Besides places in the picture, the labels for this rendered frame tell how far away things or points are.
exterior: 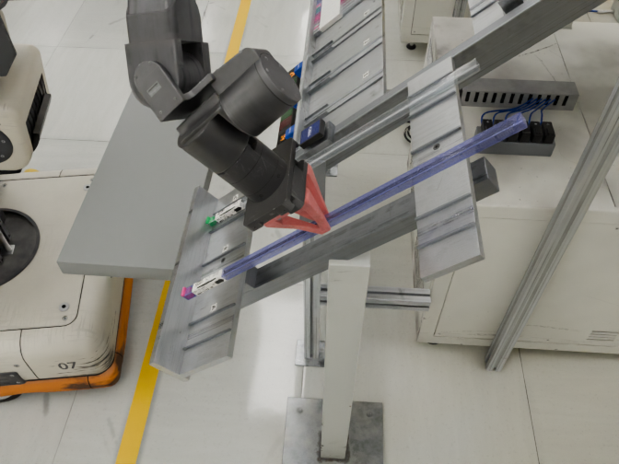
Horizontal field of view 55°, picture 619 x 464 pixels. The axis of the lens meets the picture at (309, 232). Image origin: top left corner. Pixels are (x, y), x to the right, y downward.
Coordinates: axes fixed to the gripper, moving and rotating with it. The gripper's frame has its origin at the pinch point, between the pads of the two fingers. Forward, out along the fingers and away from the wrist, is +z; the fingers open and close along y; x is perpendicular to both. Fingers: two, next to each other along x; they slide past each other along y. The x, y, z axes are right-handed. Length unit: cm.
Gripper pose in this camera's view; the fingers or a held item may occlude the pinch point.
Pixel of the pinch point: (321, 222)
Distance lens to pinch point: 70.7
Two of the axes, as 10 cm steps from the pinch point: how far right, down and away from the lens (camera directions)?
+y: 0.5, -7.7, 6.4
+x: -7.4, 4.0, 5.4
